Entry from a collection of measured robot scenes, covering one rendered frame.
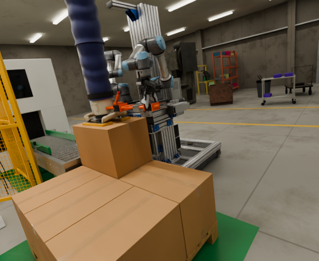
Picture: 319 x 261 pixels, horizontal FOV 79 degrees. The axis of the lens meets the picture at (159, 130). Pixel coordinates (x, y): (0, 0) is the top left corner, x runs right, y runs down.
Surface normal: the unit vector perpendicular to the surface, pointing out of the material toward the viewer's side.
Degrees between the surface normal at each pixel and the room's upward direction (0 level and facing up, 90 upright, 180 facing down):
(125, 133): 91
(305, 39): 90
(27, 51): 90
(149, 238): 90
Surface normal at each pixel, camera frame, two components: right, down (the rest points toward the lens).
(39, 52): 0.74, 0.05
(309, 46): -0.66, 0.28
